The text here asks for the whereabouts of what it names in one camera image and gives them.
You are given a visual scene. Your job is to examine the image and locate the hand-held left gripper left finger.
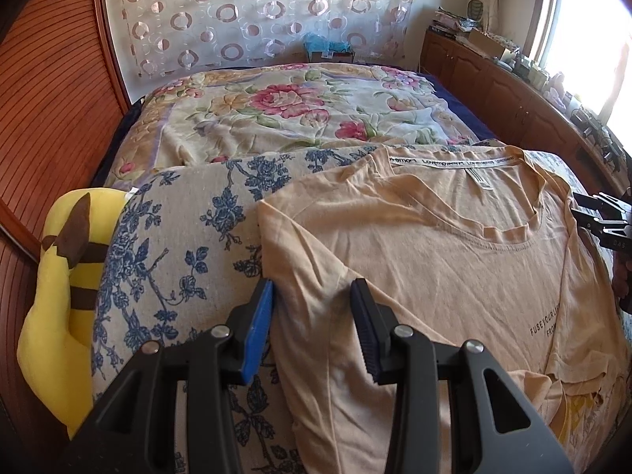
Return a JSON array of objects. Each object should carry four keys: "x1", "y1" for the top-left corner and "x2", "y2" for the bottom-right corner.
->
[{"x1": 59, "y1": 279, "x2": 275, "y2": 474}]

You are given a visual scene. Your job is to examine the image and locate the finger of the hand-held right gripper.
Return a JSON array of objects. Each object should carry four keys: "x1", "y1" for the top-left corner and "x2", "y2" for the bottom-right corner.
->
[
  {"x1": 574, "y1": 211, "x2": 632, "y2": 238},
  {"x1": 572, "y1": 192, "x2": 632, "y2": 214}
]

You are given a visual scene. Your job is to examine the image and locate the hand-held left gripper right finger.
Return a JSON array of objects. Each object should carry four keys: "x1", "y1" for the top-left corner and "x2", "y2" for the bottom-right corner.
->
[{"x1": 350, "y1": 279, "x2": 574, "y2": 474}]

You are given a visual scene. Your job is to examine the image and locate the beige printed t-shirt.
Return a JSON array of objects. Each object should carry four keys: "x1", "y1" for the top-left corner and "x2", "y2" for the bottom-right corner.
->
[{"x1": 257, "y1": 141, "x2": 625, "y2": 474}]

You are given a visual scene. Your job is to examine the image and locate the person's right hand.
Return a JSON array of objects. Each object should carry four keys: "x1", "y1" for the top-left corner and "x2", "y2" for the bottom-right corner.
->
[{"x1": 611, "y1": 259, "x2": 632, "y2": 309}]

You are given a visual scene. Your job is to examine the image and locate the row of small bottles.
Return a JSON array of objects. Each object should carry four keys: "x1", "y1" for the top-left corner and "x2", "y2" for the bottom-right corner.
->
[{"x1": 511, "y1": 49, "x2": 632, "y2": 169}]

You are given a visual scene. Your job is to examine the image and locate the blue floral bedsheet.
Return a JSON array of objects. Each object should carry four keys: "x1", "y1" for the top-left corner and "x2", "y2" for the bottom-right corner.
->
[{"x1": 91, "y1": 143, "x2": 632, "y2": 474}]

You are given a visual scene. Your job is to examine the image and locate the low wooden cabinet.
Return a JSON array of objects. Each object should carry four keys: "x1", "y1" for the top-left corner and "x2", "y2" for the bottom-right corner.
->
[{"x1": 419, "y1": 27, "x2": 632, "y2": 193}]

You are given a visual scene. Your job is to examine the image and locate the window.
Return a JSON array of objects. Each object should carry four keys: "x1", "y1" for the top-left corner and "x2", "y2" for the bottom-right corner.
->
[{"x1": 530, "y1": 0, "x2": 632, "y2": 119}]

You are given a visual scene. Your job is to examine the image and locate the cardboard box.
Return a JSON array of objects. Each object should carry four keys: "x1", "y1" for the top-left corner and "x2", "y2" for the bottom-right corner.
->
[{"x1": 466, "y1": 27, "x2": 512, "y2": 60}]

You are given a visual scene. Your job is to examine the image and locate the yellow plush toy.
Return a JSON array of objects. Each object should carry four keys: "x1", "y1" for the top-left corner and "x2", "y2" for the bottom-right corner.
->
[{"x1": 17, "y1": 188, "x2": 126, "y2": 440}]

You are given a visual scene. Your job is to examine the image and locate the pile of papers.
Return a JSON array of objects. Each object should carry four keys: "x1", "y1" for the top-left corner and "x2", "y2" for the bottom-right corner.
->
[{"x1": 429, "y1": 7, "x2": 470, "y2": 38}]

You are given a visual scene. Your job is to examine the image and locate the teal cloth bundle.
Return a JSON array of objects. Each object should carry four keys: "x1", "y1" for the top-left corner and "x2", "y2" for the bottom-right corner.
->
[{"x1": 303, "y1": 34, "x2": 354, "y2": 64}]

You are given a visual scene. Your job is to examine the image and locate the sheer circle-patterned curtain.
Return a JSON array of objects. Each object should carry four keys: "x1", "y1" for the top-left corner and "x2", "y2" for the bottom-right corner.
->
[{"x1": 101, "y1": 0, "x2": 428, "y2": 77}]

